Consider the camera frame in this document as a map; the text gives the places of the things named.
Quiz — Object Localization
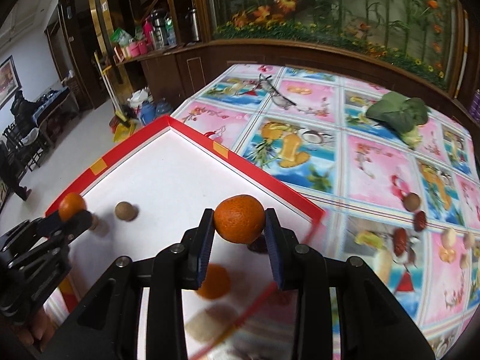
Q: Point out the orange tangerine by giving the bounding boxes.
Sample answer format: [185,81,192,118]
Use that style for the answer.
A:
[58,193,87,222]
[214,194,265,245]
[196,263,231,300]

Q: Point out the dark red jujube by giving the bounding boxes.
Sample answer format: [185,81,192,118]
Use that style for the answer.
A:
[413,211,427,233]

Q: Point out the orange tangerine in tray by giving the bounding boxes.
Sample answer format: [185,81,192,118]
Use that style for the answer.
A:
[196,263,231,300]

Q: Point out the red white box tray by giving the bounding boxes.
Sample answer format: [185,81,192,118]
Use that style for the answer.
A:
[45,115,326,360]

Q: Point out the tan nut in tray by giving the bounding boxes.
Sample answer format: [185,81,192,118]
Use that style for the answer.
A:
[185,304,238,343]

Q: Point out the fruit print tablecloth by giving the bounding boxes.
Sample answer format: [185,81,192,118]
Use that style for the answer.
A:
[173,64,479,359]

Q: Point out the brown kiwi on table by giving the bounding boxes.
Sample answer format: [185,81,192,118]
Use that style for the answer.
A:
[402,193,422,212]

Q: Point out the black eyeglasses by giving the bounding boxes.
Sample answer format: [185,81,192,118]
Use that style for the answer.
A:
[236,74,297,111]

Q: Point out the cream round cake piece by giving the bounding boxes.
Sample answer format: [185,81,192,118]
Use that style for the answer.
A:
[441,228,456,250]

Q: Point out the green leafy cabbage vegetable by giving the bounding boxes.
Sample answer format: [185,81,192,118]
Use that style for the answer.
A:
[365,91,429,150]

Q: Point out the steel thermos flask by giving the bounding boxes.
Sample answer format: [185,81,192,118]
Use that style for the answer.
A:
[185,7,200,42]

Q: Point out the fish tank with plants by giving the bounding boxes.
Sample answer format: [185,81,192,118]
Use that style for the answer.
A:
[208,0,456,89]

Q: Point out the framed wall picture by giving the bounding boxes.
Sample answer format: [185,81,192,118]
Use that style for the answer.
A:
[0,55,22,107]

